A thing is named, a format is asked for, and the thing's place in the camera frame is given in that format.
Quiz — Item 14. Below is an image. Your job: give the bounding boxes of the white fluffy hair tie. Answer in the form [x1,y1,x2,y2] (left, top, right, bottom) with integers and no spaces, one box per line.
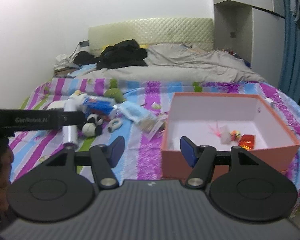
[107,118,123,132]

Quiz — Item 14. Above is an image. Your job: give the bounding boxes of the clear plastic cup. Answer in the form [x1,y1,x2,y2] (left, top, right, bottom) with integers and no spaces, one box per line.
[219,126,231,145]

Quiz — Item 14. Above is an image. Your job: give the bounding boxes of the small panda plush toy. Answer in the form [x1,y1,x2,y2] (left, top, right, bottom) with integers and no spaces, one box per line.
[82,114,103,138]

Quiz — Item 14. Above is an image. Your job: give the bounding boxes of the pink feathered bird toy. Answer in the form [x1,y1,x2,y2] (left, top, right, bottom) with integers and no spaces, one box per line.
[208,122,241,142]

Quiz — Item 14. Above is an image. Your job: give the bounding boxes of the red foil snack packet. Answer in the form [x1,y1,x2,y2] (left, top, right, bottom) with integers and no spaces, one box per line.
[238,134,255,150]

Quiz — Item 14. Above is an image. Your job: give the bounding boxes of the blue tissue pack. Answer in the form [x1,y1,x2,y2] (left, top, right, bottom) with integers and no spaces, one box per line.
[82,95,117,119]

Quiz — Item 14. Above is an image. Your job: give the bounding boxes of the cotton pads plastic bag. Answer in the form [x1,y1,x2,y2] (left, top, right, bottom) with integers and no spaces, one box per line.
[139,118,164,140]

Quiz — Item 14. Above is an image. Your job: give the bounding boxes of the blue surgical mask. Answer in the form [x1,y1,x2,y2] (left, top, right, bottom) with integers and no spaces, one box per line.
[118,101,157,124]

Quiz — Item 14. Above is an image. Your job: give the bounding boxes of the person left hand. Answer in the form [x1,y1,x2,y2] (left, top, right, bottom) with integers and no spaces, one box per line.
[0,146,14,212]

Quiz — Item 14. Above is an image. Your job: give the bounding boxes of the pink cardboard box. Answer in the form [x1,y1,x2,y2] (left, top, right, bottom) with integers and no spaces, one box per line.
[161,92,300,180]

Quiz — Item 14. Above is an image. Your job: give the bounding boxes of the white spray can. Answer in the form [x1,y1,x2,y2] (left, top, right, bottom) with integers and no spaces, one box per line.
[62,98,85,149]

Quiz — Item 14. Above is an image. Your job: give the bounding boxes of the striped colourful bed sheet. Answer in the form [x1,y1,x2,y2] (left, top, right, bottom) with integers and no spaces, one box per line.
[10,78,300,202]

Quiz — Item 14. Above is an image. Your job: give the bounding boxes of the green plush stick toy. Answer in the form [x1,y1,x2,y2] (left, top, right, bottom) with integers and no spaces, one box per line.
[104,88,126,103]

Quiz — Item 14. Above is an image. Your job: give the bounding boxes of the white clothes heap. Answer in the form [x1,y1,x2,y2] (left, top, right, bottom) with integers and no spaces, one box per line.
[53,54,74,69]

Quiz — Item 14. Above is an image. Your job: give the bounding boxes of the grey duvet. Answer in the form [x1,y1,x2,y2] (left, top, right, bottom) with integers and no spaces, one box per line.
[76,43,265,82]

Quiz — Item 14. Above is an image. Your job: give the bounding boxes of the small black clothes heap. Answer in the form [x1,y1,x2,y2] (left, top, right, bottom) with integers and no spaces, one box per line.
[73,51,100,66]

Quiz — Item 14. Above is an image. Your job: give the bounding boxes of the black clothes pile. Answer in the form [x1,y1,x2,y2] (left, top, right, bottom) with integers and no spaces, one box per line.
[96,40,147,70]

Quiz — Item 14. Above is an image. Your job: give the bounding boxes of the yellow pillow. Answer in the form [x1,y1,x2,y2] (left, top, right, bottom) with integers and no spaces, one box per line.
[140,44,149,49]

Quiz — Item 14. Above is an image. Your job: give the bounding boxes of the blue curtain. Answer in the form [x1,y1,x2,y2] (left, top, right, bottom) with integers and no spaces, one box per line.
[279,0,300,105]

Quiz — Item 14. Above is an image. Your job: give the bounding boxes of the cream quilted headboard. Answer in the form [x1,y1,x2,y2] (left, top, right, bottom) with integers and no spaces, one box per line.
[88,17,214,55]

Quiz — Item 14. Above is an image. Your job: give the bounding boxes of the grey wardrobe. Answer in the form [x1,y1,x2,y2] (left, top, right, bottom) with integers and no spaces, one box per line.
[213,0,285,87]

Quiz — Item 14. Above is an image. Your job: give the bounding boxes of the wall power socket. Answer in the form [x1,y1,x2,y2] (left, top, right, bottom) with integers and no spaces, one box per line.
[79,40,89,47]

